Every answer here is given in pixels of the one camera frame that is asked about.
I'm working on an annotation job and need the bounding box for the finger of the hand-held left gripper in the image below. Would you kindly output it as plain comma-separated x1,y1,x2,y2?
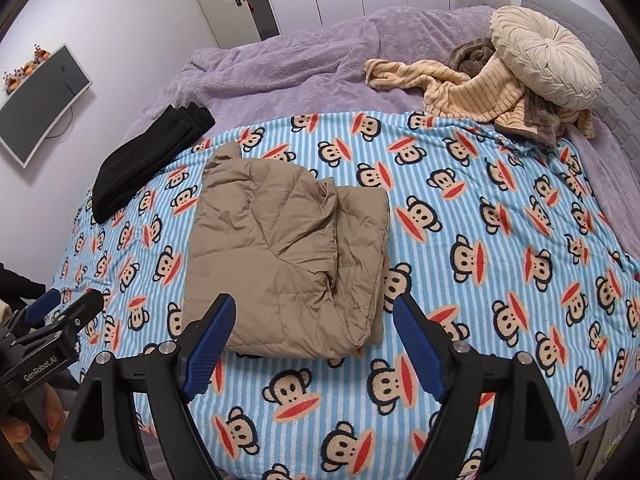
0,287,64,346
10,290,107,356

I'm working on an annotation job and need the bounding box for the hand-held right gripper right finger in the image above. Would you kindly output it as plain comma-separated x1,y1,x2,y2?
392,291,578,480

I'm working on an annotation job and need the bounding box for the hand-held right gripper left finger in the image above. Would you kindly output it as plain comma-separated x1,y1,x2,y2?
52,292,237,480

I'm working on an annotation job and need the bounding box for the tan puffer jacket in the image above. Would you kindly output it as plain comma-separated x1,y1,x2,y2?
181,141,392,361

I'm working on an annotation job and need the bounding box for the person's left hand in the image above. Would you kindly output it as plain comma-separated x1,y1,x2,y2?
0,387,68,463

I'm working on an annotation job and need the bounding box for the monkey print striped blanket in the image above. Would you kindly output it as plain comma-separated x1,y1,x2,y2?
52,110,640,480

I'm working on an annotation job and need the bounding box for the black folded garment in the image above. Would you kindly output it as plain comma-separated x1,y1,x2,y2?
91,102,217,225

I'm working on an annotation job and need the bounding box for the beige striped fleece robe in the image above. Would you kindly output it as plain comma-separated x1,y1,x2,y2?
364,57,598,148

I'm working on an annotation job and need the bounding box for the purple bedspread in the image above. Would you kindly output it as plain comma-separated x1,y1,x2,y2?
120,6,640,261

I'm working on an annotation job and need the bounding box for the brown fuzzy cloth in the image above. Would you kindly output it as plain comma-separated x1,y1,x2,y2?
446,37,498,76

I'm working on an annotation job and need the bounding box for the round cream pleated pillow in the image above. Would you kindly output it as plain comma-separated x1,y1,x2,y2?
489,6,603,111

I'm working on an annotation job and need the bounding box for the white door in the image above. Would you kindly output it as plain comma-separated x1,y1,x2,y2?
182,0,281,48

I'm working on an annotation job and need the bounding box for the grey padded headboard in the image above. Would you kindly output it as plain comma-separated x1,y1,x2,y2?
520,0,640,161

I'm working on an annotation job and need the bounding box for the monitor cable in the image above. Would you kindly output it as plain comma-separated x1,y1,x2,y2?
47,105,77,139

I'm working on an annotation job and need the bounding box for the wall-mounted monitor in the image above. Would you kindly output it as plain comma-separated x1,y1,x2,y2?
0,42,94,167

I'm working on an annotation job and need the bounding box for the orange wall decoration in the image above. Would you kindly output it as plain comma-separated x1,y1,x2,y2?
2,44,51,95

